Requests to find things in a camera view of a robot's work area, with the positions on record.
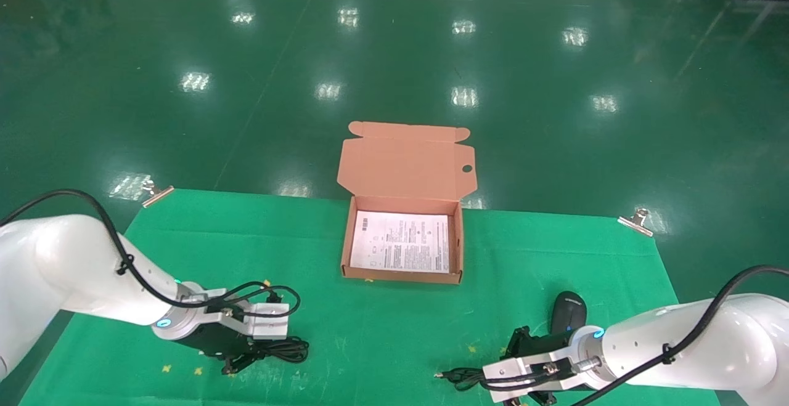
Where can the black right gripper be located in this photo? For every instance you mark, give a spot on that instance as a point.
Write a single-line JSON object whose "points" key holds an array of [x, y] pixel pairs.
{"points": [[551, 344]]}

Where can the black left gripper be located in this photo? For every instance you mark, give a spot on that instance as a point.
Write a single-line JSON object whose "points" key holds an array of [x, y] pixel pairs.
{"points": [[216, 339]]}

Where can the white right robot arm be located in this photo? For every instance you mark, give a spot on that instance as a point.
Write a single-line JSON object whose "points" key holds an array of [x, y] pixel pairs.
{"points": [[690, 344]]}

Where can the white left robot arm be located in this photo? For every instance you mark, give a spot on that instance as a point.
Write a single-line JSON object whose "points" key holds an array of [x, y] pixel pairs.
{"points": [[61, 264]]}

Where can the orange cardboard box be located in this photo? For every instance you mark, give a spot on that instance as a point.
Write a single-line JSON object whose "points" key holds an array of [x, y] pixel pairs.
{"points": [[404, 162]]}

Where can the green table mat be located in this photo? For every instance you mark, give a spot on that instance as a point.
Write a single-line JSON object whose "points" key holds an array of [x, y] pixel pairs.
{"points": [[382, 332]]}

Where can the white printed paper sheet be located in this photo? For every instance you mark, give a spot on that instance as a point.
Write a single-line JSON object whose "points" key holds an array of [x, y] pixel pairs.
{"points": [[400, 243]]}

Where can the metal binder clip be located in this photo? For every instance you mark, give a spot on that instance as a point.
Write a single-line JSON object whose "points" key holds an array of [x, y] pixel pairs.
{"points": [[157, 193], [637, 222]]}

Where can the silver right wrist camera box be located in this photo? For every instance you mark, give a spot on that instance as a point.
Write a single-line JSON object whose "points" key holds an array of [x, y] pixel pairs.
{"points": [[511, 373]]}

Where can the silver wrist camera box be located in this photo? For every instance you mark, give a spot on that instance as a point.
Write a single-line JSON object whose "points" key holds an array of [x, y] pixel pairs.
{"points": [[511, 373], [271, 324]]}

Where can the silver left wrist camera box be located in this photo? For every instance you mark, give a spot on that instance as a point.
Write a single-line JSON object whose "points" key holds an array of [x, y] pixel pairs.
{"points": [[271, 324]]}

